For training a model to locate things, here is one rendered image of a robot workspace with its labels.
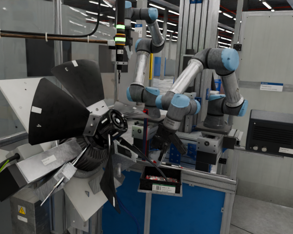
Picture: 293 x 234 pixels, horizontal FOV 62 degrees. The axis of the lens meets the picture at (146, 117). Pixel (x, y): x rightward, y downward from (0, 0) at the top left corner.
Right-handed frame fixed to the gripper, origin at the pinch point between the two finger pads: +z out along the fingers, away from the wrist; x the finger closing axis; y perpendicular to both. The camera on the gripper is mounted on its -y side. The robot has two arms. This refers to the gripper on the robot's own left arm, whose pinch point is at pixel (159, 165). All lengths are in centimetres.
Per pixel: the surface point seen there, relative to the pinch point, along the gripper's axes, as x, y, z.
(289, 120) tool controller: -25, -45, -40
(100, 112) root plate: 14.7, 30.4, -17.0
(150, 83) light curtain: -552, 203, 74
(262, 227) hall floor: -126, -92, 74
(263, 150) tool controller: -24, -41, -21
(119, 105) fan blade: -12.4, 34.6, -14.3
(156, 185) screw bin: -5.0, -1.8, 13.5
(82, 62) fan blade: 8, 50, -33
